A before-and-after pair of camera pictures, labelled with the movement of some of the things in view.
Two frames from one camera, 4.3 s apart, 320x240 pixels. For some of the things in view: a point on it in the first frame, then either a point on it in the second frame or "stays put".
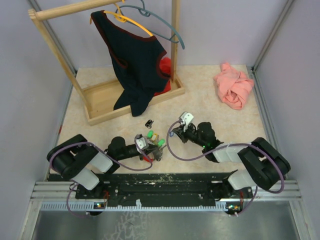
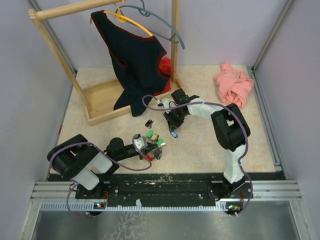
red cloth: x=165 y=65 stays put
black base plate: x=155 y=187 stays put
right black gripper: x=182 y=134 → x=173 y=124
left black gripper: x=141 y=156 stays put
